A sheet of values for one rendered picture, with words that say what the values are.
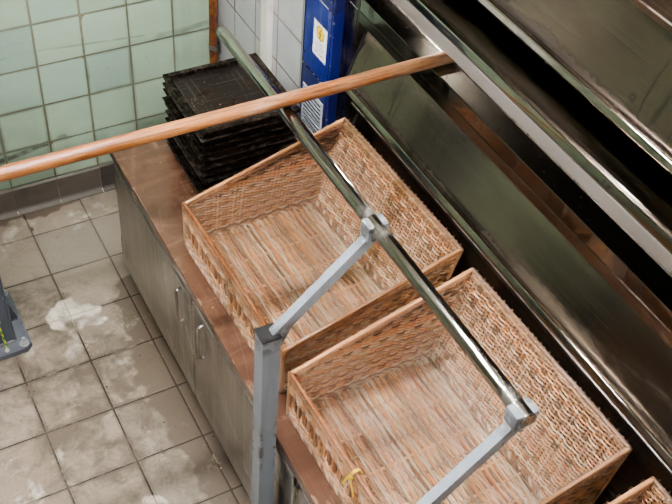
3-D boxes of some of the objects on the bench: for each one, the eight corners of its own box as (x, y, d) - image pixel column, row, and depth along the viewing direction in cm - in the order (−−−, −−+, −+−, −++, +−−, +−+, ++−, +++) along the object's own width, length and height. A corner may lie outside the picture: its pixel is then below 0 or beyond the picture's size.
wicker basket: (339, 191, 287) (346, 112, 267) (451, 327, 253) (469, 248, 234) (179, 244, 267) (175, 163, 248) (278, 398, 234) (282, 319, 215)
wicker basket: (455, 340, 250) (474, 261, 231) (603, 521, 217) (639, 448, 198) (280, 412, 231) (285, 333, 212) (413, 623, 198) (432, 553, 179)
